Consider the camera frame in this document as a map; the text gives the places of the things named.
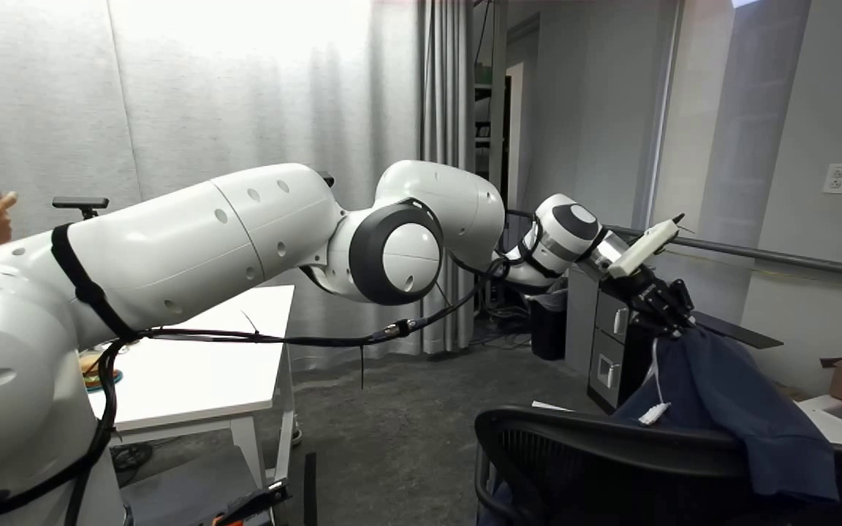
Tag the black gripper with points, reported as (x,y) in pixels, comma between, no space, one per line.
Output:
(662,305)

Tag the white wall switch plate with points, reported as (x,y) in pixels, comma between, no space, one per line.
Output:
(836,178)

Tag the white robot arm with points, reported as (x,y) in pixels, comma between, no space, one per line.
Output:
(121,276)

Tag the black camera stand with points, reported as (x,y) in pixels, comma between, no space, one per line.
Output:
(86,204)

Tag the navy blue staff hoodie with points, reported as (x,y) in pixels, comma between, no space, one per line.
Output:
(707,381)

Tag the grey pleated curtain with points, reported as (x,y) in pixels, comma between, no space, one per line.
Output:
(340,85)

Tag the black mesh office chair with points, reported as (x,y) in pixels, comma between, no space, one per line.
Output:
(561,467)

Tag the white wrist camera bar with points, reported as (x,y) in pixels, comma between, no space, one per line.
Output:
(645,245)

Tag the black trash bin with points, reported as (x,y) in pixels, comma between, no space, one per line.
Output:
(548,326)

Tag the white side table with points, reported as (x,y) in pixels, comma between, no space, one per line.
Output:
(227,375)

